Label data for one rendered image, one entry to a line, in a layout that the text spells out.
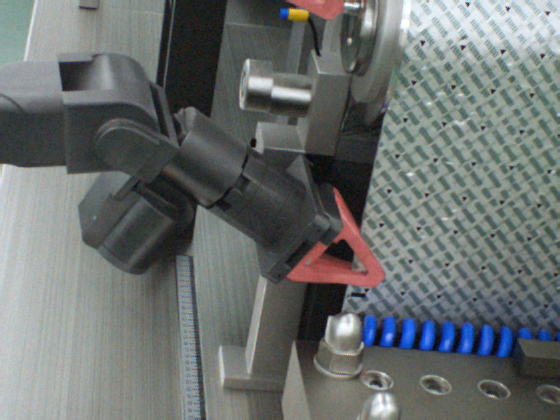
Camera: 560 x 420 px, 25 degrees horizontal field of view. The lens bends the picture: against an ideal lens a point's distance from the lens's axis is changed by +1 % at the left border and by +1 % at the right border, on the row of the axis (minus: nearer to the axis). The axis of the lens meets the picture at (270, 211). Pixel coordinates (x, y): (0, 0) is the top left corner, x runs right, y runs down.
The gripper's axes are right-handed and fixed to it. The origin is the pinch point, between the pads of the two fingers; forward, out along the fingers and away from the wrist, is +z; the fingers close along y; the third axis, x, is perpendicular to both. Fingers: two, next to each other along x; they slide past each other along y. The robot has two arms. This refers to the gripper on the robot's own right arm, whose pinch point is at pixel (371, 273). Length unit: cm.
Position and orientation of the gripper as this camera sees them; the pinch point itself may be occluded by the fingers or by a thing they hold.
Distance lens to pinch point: 97.1
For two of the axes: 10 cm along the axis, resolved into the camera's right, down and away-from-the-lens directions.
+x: 6.2, -7.1, -3.2
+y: 1.0, 4.8, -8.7
